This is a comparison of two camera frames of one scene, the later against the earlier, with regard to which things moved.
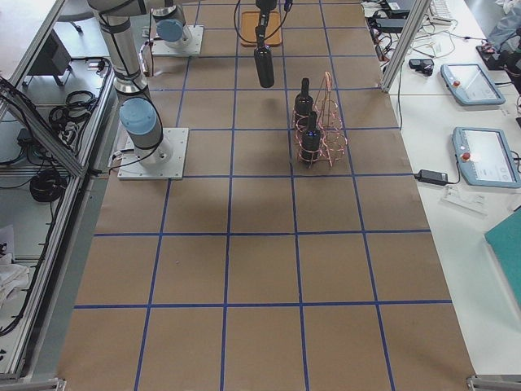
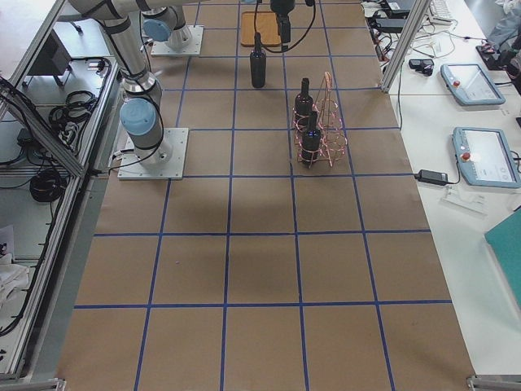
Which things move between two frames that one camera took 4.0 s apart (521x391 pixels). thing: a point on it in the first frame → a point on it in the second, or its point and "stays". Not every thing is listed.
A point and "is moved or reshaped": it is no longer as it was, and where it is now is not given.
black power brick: (430, 177) stays
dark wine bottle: (311, 142) stays
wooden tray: (249, 22) stays
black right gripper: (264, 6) → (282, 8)
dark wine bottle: (304, 106) stays
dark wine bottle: (264, 59) is moved or reshaped
